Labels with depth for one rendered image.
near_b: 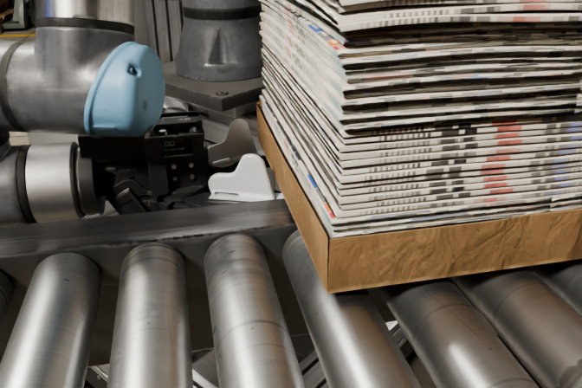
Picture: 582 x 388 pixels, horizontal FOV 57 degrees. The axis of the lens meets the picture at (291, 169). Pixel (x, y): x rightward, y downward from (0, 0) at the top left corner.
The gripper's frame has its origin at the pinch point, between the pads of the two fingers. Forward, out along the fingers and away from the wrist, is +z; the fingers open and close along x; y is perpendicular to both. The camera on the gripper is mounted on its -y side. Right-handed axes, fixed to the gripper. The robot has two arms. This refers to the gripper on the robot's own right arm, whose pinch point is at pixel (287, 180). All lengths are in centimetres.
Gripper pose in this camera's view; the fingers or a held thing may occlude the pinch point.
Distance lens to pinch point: 56.4
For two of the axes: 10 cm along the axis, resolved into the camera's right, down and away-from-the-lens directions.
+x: -2.1, -4.0, 8.9
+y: 0.0, -9.1, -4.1
